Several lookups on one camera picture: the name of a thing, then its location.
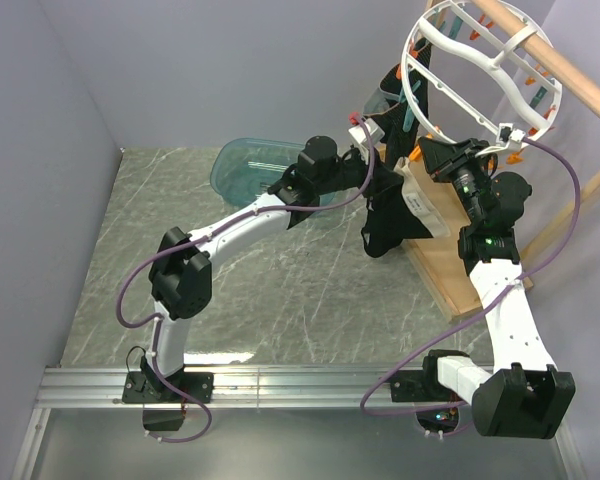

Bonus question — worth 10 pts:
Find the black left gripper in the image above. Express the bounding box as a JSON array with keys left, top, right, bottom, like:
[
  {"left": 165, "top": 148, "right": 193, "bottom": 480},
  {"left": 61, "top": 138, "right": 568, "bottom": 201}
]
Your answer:
[{"left": 317, "top": 145, "right": 404, "bottom": 202}]

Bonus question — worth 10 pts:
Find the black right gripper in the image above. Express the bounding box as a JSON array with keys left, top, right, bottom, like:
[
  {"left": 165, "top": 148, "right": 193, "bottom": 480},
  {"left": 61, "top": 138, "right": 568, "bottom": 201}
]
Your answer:
[{"left": 416, "top": 139, "right": 491, "bottom": 226}]

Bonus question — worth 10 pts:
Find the black underwear beige waistband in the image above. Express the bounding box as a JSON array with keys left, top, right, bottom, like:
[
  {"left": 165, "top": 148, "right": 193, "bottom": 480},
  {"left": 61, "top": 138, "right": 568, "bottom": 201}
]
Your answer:
[{"left": 361, "top": 161, "right": 450, "bottom": 258}]

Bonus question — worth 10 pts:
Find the white round clip hanger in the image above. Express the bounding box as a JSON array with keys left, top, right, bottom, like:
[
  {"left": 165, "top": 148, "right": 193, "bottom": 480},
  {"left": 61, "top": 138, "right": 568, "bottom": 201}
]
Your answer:
[{"left": 400, "top": 1, "right": 562, "bottom": 143}]

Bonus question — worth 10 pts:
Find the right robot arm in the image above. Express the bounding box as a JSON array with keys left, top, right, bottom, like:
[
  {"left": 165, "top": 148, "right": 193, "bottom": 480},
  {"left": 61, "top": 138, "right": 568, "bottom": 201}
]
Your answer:
[{"left": 418, "top": 138, "right": 576, "bottom": 439}]

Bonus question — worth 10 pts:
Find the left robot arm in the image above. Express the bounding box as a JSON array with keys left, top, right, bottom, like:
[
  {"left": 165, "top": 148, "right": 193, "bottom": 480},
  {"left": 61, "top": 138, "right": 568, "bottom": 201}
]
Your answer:
[{"left": 140, "top": 136, "right": 378, "bottom": 403}]

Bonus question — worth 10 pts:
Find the orange hanger clip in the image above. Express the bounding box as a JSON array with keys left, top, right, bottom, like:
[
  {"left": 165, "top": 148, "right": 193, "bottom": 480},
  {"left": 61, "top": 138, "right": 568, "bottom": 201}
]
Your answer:
[
  {"left": 506, "top": 152, "right": 524, "bottom": 165},
  {"left": 409, "top": 134, "right": 433, "bottom": 162}
]

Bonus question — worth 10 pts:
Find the black hanging underwear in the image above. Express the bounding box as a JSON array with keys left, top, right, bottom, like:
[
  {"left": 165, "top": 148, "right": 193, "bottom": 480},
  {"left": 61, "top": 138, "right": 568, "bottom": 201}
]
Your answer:
[{"left": 363, "top": 38, "right": 431, "bottom": 169}]

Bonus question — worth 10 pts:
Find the teal hanger clip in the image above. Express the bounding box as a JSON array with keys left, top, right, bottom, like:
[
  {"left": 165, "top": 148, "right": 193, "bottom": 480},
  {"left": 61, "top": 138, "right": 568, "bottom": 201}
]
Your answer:
[{"left": 399, "top": 71, "right": 428, "bottom": 133}]

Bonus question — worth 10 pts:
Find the teal transparent plastic bin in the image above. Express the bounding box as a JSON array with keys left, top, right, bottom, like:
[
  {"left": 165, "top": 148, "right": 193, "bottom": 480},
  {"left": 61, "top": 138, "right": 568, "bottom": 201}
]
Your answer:
[{"left": 209, "top": 137, "right": 331, "bottom": 217}]

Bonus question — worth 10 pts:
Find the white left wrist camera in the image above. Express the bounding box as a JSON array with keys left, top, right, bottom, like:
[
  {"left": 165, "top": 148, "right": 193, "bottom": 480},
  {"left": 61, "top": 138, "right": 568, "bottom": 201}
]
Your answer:
[{"left": 348, "top": 113, "right": 385, "bottom": 164}]

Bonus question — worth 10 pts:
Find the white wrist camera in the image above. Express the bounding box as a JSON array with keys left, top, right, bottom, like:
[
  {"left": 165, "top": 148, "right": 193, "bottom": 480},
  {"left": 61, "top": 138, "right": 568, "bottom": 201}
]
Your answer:
[
  {"left": 476, "top": 123, "right": 526, "bottom": 157},
  {"left": 348, "top": 113, "right": 385, "bottom": 164}
]

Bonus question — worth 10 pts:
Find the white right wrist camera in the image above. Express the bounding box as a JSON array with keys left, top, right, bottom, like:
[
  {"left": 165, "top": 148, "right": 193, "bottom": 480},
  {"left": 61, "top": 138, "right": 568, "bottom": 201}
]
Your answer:
[{"left": 476, "top": 123, "right": 526, "bottom": 157}]

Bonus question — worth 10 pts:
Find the wooden drying rack frame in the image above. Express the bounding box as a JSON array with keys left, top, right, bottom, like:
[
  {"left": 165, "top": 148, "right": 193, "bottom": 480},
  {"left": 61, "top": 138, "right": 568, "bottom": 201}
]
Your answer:
[{"left": 406, "top": 1, "right": 600, "bottom": 319}]

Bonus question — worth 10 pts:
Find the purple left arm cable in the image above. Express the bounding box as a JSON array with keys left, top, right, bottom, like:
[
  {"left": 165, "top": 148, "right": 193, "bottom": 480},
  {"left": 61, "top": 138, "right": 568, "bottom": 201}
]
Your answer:
[{"left": 115, "top": 117, "right": 378, "bottom": 444}]

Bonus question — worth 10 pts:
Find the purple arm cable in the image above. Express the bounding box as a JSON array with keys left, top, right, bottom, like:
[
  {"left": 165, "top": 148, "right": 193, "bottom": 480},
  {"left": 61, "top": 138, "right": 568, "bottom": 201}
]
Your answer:
[
  {"left": 115, "top": 117, "right": 378, "bottom": 444},
  {"left": 360, "top": 137, "right": 582, "bottom": 437}
]

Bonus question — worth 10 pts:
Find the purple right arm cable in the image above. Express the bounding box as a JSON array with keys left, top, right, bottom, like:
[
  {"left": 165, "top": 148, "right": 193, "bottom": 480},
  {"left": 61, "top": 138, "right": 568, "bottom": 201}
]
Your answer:
[{"left": 360, "top": 137, "right": 582, "bottom": 437}]

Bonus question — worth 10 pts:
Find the aluminium mounting rail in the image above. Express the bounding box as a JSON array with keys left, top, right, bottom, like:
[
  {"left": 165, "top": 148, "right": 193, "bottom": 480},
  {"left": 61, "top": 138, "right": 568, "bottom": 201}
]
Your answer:
[{"left": 14, "top": 365, "right": 569, "bottom": 479}]

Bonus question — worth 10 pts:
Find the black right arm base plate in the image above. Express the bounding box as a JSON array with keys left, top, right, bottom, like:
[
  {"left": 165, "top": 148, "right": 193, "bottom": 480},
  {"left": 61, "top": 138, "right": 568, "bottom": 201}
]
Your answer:
[{"left": 384, "top": 369, "right": 432, "bottom": 403}]

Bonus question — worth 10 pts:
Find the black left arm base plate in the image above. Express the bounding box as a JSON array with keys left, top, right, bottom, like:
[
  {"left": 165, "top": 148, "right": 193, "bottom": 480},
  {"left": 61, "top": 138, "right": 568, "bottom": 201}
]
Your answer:
[{"left": 121, "top": 371, "right": 214, "bottom": 404}]

